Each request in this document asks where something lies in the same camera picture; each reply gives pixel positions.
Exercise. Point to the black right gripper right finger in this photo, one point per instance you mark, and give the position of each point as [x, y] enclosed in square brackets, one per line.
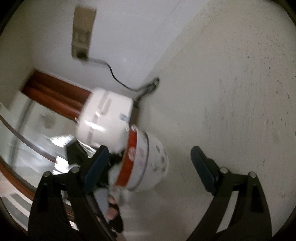
[221, 183]

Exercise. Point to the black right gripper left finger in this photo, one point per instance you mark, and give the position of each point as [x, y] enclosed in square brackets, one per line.
[89, 217]

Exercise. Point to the red and white bowl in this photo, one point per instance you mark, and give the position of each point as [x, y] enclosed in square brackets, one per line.
[129, 172]

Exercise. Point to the left hand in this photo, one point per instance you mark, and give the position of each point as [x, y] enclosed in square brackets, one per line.
[114, 216]

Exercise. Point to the white rice cooker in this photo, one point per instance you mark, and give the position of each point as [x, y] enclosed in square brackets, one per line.
[105, 120]

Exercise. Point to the wooden framed glass door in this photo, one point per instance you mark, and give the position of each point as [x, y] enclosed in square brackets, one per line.
[34, 133]

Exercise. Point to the beige wall socket strip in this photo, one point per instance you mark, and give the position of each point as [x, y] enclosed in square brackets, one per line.
[83, 22]

